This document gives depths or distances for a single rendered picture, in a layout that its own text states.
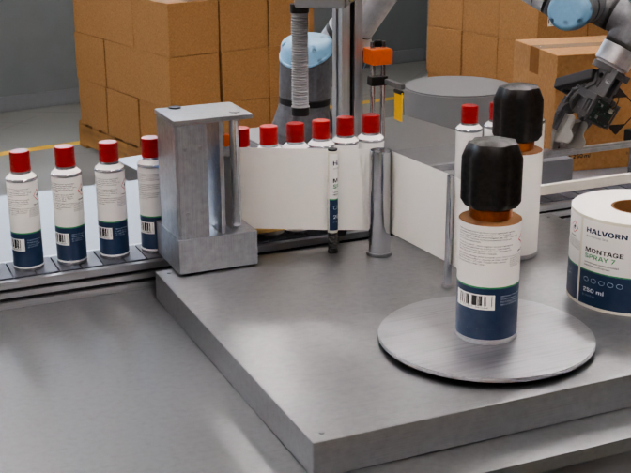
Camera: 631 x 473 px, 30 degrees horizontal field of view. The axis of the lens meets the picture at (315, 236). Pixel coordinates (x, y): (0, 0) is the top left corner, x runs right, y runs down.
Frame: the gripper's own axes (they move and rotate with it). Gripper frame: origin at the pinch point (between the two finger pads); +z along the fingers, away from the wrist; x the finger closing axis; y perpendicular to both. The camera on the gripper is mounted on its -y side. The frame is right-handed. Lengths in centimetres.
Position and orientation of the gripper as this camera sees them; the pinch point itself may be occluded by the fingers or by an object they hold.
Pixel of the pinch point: (554, 148)
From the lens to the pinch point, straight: 251.6
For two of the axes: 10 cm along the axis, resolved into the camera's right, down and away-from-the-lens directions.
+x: 7.9, 3.2, 5.2
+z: -4.7, 8.6, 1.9
